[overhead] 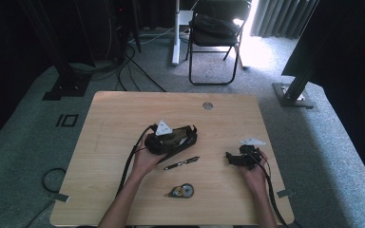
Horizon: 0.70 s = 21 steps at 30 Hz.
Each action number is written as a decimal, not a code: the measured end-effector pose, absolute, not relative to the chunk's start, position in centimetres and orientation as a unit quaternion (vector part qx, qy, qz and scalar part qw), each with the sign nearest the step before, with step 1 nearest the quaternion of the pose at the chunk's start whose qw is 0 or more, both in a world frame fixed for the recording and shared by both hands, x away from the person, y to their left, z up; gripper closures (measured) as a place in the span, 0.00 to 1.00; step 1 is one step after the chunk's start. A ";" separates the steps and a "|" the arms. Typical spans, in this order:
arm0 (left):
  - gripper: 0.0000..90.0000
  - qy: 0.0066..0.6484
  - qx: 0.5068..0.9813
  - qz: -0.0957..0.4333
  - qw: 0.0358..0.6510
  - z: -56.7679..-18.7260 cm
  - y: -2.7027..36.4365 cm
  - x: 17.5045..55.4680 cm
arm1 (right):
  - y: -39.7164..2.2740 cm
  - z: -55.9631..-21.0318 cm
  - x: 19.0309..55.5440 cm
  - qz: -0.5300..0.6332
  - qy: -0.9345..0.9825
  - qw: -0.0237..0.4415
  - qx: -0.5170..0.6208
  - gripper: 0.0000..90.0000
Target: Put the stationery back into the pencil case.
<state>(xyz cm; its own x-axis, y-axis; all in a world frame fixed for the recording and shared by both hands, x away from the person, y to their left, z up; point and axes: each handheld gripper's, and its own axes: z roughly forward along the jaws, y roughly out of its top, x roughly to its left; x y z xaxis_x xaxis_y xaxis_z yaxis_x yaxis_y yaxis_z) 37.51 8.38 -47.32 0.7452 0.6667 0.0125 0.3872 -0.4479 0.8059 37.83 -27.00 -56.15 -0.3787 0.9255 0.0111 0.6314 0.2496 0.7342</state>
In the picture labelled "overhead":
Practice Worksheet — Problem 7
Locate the grey tape piece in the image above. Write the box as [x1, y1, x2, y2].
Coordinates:
[53, 193, 70, 203]
[276, 188, 295, 200]

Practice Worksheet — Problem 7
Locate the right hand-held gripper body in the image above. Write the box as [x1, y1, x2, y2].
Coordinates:
[239, 137, 267, 171]

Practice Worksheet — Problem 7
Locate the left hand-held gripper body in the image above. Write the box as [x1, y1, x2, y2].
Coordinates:
[144, 119, 177, 156]

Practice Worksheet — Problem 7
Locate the looped black floor cable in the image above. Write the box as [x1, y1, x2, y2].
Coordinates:
[41, 167, 67, 195]

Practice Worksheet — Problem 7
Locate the person's left hand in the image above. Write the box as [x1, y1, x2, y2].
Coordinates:
[130, 134, 168, 181]

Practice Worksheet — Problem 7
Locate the right hand-held gripper black cable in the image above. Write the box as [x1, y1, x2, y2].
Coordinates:
[248, 148, 291, 228]

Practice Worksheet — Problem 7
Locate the black tape square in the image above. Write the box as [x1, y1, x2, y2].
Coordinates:
[62, 113, 80, 128]

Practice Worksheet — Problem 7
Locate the black bag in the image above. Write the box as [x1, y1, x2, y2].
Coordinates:
[191, 13, 240, 39]

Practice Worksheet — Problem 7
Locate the hand-held gripper black cable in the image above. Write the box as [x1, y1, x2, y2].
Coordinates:
[248, 148, 291, 228]
[115, 123, 158, 200]

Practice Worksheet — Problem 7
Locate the black metal stand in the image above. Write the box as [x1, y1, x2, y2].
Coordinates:
[17, 0, 93, 102]
[272, 60, 323, 110]

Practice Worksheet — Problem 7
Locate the grey curtain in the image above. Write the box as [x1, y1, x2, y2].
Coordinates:
[250, 0, 321, 40]

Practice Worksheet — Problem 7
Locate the left hand-held gripper black cable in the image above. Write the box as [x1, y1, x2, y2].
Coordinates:
[115, 123, 158, 200]

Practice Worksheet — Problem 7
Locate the correction tape dispenser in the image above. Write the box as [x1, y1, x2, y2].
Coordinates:
[163, 182, 195, 200]

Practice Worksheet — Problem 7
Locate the white floor cable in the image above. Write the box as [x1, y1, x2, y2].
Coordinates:
[127, 26, 177, 46]

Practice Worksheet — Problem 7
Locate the dark curtain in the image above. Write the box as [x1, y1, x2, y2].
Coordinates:
[280, 0, 365, 194]
[0, 0, 56, 155]

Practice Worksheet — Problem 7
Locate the dark equipment tower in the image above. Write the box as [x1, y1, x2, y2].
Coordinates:
[110, 0, 143, 63]

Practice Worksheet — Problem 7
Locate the black pencil case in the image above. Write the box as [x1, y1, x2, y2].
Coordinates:
[153, 124, 200, 164]

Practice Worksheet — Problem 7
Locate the black pen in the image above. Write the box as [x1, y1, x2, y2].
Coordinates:
[163, 156, 201, 171]

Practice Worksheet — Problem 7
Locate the person's right hand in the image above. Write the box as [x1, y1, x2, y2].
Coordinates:
[239, 150, 271, 192]

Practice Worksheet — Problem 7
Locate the white desk leg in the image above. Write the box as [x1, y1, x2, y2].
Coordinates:
[171, 0, 194, 67]

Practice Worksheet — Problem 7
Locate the black folding chair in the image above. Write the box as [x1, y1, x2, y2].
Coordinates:
[188, 0, 253, 86]

